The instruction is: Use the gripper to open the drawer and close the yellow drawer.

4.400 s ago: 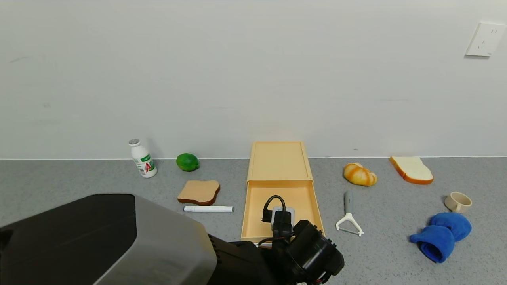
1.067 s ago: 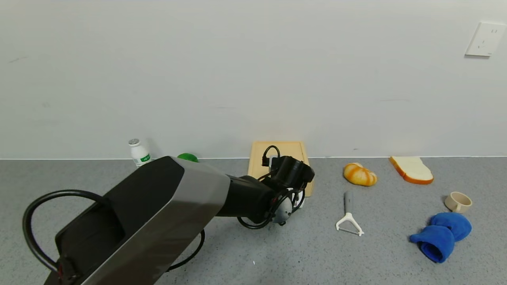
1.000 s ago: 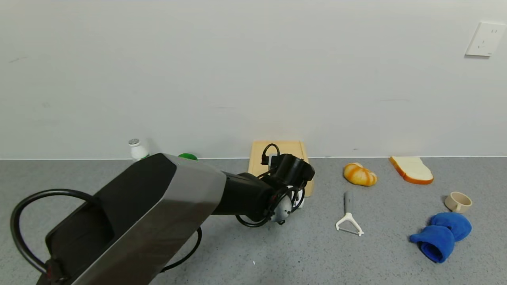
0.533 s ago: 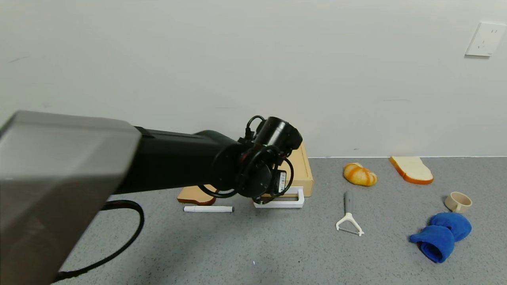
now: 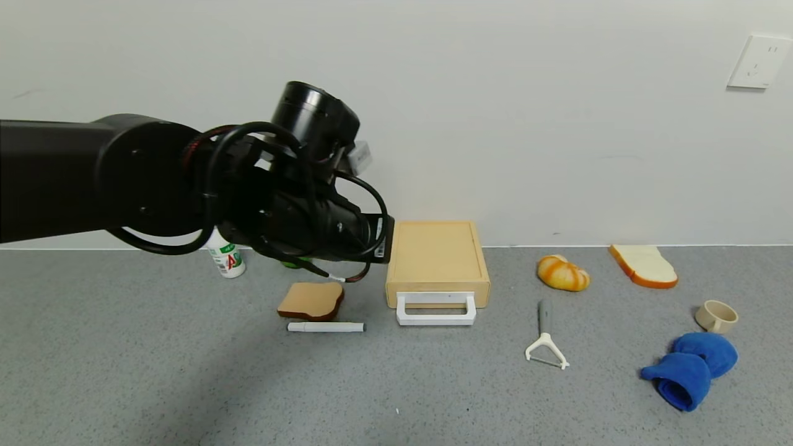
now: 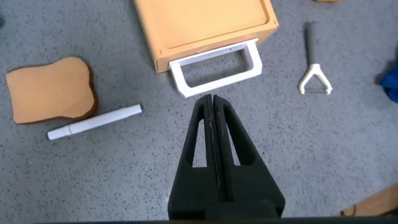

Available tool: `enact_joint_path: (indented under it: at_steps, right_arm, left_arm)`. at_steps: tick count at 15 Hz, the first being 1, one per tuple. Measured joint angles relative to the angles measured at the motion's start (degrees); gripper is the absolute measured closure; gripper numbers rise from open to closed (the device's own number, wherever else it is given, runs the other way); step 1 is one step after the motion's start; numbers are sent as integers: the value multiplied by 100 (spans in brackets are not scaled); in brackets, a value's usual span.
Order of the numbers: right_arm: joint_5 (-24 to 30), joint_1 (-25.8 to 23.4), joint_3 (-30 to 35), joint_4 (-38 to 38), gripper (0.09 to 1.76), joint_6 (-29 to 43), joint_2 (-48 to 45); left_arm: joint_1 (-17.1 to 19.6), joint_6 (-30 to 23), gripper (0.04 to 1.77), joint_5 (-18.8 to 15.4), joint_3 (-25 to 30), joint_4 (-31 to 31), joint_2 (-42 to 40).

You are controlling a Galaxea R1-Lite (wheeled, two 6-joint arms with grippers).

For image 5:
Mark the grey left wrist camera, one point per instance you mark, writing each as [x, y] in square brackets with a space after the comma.
[361, 158]

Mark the brown toast slice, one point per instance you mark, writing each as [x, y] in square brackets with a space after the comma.
[311, 300]

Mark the orange striped bread roll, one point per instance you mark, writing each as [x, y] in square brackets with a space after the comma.
[562, 274]

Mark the white bread slice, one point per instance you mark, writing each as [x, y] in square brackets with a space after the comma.
[645, 266]

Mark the white milk drink bottle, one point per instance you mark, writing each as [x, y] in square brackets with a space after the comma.
[230, 263]

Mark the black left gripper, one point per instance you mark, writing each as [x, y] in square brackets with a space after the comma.
[380, 238]

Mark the beige cup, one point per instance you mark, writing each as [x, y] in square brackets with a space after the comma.
[716, 317]

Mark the green lime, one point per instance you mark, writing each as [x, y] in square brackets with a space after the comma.
[296, 264]

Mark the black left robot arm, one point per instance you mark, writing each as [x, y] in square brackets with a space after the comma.
[62, 179]

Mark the white marker pen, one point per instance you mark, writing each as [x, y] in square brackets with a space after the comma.
[325, 327]

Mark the white wall socket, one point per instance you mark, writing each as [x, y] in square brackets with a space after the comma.
[759, 62]

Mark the blue towel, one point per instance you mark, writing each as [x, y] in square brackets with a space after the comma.
[689, 371]

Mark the yellow drawer case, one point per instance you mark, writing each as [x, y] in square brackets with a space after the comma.
[437, 254]

